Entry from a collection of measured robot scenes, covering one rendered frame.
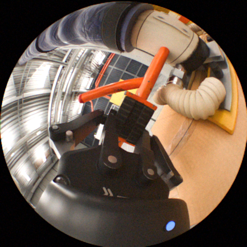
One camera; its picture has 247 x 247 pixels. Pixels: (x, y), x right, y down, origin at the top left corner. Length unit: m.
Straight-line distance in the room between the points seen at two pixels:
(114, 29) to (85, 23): 0.08
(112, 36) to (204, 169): 0.28
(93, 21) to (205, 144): 0.32
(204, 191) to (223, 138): 0.08
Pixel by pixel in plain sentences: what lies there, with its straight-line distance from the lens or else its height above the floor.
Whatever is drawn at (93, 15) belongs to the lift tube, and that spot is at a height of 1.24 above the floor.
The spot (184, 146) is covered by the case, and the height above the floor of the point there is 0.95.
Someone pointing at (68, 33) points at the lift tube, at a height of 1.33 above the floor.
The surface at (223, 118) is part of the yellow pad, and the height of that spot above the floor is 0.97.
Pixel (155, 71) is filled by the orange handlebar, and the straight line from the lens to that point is 0.16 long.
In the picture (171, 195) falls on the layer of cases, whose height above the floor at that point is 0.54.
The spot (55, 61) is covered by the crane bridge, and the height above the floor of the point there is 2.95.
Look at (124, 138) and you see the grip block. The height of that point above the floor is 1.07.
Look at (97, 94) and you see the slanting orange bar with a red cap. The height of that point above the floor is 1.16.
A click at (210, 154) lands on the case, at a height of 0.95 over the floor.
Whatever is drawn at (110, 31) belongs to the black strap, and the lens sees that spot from 0.19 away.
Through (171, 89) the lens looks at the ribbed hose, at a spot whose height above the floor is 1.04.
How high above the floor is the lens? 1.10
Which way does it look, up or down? 5 degrees down
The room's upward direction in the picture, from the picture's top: 65 degrees counter-clockwise
